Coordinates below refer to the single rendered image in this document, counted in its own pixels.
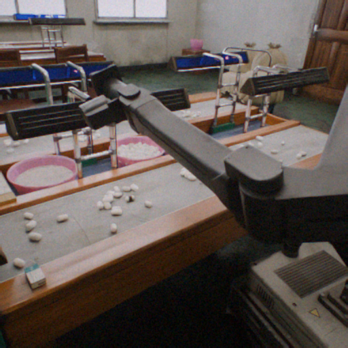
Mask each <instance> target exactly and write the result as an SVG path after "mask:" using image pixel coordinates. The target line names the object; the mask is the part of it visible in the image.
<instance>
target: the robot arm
mask: <svg viewBox="0 0 348 348"><path fill-rule="evenodd" d="M89 77H90V81H91V82H92V85H93V87H94V90H95V91H96V93H97V98H95V99H93V100H90V101H88V102H87V103H84V104H82V105H80V106H79V109H80V112H81V114H82V117H83V118H84V119H85V121H86V123H87V125H88V127H89V128H90V129H91V130H98V129H100V128H103V127H105V126H108V124H111V123H113V122H114V123H115V124H118V123H120V122H122V121H125V120H128V123H129V125H130V128H131V129H133V130H134V131H135V132H136V133H137V134H142V135H143V136H146V137H149V138H150V139H151V140H153V142H154V143H155V144H158V145H159V146H160V147H161V148H162V149H163V150H164V151H165V152H166V153H168V154H169V155H170V156H172V157H173V159H175V160H176V161H178V163H179V164H180V165H182V166H184V168H185V169H186V170H188V171H189V172H190V173H192V174H193V175H194V176H195V178H197V179H198V180H199V181H201V182H203V183H204V185H205V186H206V187H208V188H209V189H210V190H211V191H212V192H213V193H214V194H215V195H216V196H217V197H218V198H219V199H220V201H221V203H222V204H223V206H225V207H226V208H227V209H229V211H230V212H231V213H234V216H235V220H236V222H237V223H238V224H240V225H242V227H243V228H244V229H245V230H246V231H247V232H248V233H249V235H250V236H251V237H253V238H254V239H257V240H258V241H259V242H260V243H261V244H265V245H276V244H284V243H320V242H338V241H348V86H347V87H346V90H345V93H344V96H343V100H342V102H341V104H340V106H339V109H338V112H337V114H336V118H335V119H334V122H333V125H332V128H331V131H330V134H329V135H328V138H327V141H326V144H325V147H324V150H323V153H321V157H320V159H319V162H318V164H317V166H314V167H313V170H310V169H300V167H289V166H283V165H282V164H281V162H279V161H278V160H277V159H275V158H273V157H271V156H269V155H268V154H266V153H264V152H261V150H259V149H258V148H255V147H254V146H252V145H245V146H243V147H240V148H238V149H236V150H235V151H233V150H232V149H230V148H229V147H227V146H225V145H223V144H222V143H220V142H219V141H218V140H216V139H214V138H213V137H211V136H209V135H207V134H205V132H203V131H202V130H199V129H198V128H197V127H195V126H193V125H192V124H191V123H189V122H187V121H185V120H184V119H182V118H180V117H179V116H177V114H175V113H173V112H171V111H169V110H168V109H167V108H165V106H164V105H163V104H162V103H161V102H160V101H159V99H157V98H155V97H154V96H153V94H152V93H151V92H150V91H148V90H146V89H144V88H138V87H136V86H135V85H133V84H132V83H131V84H130V85H128V86H127V85H126V84H124V83H123V82H122V78H121V76H120V72H119V70H118V66H116V65H109V66H107V68H104V69H102V71H95V72H94V73H91V74H90V75H89Z"/></svg>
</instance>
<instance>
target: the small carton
mask: <svg viewBox="0 0 348 348"><path fill-rule="evenodd" d="M24 273H25V275H26V276H27V279H28V281H29V283H30V285H31V289H35V288H38V287H39V286H40V285H43V284H45V283H46V277H45V275H44V273H43V272H42V269H41V267H39V265H38V264H35V265H32V266H29V267H27V268H24Z"/></svg>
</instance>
